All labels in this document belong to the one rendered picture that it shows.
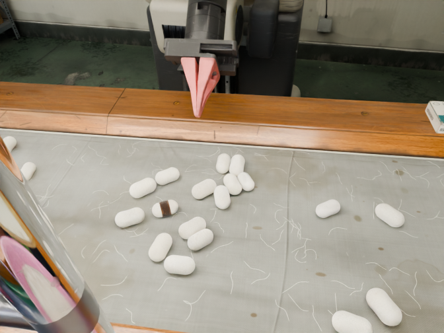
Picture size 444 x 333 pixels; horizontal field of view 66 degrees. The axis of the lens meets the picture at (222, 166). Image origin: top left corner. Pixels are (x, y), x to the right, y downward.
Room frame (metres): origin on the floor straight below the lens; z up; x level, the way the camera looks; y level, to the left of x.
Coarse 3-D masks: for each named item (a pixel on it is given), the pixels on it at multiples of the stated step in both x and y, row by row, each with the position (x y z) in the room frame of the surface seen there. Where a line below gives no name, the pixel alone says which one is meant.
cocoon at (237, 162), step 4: (236, 156) 0.37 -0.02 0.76; (240, 156) 0.37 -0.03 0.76; (232, 160) 0.37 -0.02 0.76; (236, 160) 0.36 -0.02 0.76; (240, 160) 0.37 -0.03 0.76; (244, 160) 0.37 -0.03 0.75; (232, 164) 0.36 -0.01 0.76; (236, 164) 0.36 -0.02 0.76; (240, 164) 0.36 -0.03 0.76; (232, 168) 0.35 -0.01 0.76; (236, 168) 0.35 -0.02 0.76; (240, 168) 0.35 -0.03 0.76; (232, 172) 0.35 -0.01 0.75; (236, 172) 0.35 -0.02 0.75
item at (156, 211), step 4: (168, 200) 0.29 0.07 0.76; (172, 200) 0.29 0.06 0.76; (156, 204) 0.29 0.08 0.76; (172, 204) 0.29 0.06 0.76; (176, 204) 0.29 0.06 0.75; (152, 208) 0.29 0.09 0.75; (156, 208) 0.28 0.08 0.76; (160, 208) 0.28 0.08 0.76; (172, 208) 0.28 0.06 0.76; (176, 208) 0.29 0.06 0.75; (156, 212) 0.28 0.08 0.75; (160, 212) 0.28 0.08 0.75; (172, 212) 0.28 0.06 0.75; (156, 216) 0.28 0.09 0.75; (160, 216) 0.28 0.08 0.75
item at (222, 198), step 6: (222, 186) 0.31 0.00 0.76; (216, 192) 0.31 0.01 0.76; (222, 192) 0.30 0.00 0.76; (228, 192) 0.31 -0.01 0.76; (216, 198) 0.30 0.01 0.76; (222, 198) 0.29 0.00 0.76; (228, 198) 0.30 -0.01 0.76; (216, 204) 0.29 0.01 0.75; (222, 204) 0.29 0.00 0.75; (228, 204) 0.29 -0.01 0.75
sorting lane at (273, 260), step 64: (0, 128) 0.49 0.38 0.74; (64, 192) 0.33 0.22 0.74; (128, 192) 0.33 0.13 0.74; (256, 192) 0.32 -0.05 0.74; (320, 192) 0.32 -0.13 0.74; (384, 192) 0.31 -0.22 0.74; (128, 256) 0.22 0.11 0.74; (192, 256) 0.22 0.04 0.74; (256, 256) 0.22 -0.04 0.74; (320, 256) 0.22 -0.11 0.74; (384, 256) 0.21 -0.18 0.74; (128, 320) 0.15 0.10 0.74; (192, 320) 0.15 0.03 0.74; (256, 320) 0.15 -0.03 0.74; (320, 320) 0.14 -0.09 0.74
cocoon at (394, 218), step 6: (384, 204) 0.28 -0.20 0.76; (378, 210) 0.27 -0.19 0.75; (384, 210) 0.27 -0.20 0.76; (390, 210) 0.27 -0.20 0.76; (396, 210) 0.27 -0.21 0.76; (378, 216) 0.27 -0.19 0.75; (384, 216) 0.26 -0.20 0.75; (390, 216) 0.26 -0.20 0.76; (396, 216) 0.26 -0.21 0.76; (402, 216) 0.26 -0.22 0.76; (390, 222) 0.25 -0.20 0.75; (396, 222) 0.25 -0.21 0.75; (402, 222) 0.25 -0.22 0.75
